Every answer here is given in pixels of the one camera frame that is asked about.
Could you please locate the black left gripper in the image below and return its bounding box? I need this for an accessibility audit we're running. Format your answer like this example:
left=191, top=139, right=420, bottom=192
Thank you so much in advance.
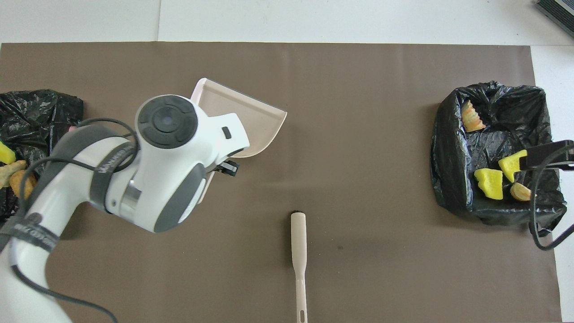
left=214, top=159, right=241, bottom=177

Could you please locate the pale pink plastic dustpan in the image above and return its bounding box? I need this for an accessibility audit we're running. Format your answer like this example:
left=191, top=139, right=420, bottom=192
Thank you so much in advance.
left=188, top=78, right=288, bottom=205

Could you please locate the orange-brown foam chunk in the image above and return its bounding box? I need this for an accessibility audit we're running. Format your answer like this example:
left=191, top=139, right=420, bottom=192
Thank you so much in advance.
left=9, top=170, right=38, bottom=201

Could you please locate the small pale beige foam chunk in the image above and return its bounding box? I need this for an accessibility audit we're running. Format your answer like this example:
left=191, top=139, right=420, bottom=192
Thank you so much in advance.
left=0, top=160, right=27, bottom=189

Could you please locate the tan striped foam chunk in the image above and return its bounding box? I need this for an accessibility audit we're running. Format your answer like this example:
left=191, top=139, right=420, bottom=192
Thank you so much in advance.
left=462, top=100, right=486, bottom=133

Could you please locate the green and yellow sponge piece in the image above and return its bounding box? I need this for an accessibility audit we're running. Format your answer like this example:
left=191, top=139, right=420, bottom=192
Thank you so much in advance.
left=474, top=168, right=504, bottom=200

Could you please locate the notched yellow sponge piece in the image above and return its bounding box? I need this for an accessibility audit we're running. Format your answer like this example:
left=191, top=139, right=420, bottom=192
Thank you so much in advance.
left=499, top=149, right=528, bottom=183

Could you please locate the large pale beige foam chunk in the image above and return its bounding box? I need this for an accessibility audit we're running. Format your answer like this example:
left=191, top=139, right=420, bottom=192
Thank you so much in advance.
left=510, top=182, right=532, bottom=202

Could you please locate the black plastic trash bag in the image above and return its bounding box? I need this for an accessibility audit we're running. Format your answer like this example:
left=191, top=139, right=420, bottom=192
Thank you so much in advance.
left=430, top=81, right=568, bottom=237
left=0, top=89, right=84, bottom=225

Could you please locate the brown paper table mat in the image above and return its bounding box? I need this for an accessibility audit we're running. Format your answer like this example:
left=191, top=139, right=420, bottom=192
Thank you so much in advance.
left=0, top=42, right=562, bottom=323

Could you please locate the dark ribbed device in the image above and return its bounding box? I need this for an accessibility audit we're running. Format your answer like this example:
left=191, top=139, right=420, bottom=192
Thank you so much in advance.
left=536, top=0, right=574, bottom=39

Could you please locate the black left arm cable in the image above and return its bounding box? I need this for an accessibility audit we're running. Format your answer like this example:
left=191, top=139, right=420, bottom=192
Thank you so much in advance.
left=9, top=118, right=139, bottom=323

